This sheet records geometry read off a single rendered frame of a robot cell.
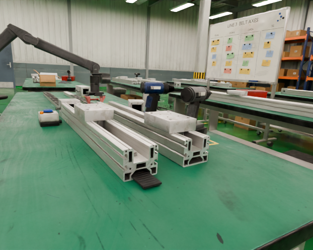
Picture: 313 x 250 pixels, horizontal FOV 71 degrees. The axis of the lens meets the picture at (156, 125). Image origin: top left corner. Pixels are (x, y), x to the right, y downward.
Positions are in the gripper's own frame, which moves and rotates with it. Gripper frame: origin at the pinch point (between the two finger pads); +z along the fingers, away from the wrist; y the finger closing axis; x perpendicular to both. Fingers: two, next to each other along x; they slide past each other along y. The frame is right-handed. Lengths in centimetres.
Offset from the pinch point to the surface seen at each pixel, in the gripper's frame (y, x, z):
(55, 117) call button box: -29.5, -34.4, -1.0
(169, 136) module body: -5, -91, -4
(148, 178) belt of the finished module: -19, -101, 2
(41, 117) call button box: -35.5, -34.4, -1.4
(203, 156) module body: 4, -97, 2
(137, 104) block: 15.4, -30.4, -4.6
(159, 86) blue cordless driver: 16, -52, -17
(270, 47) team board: 266, 46, -63
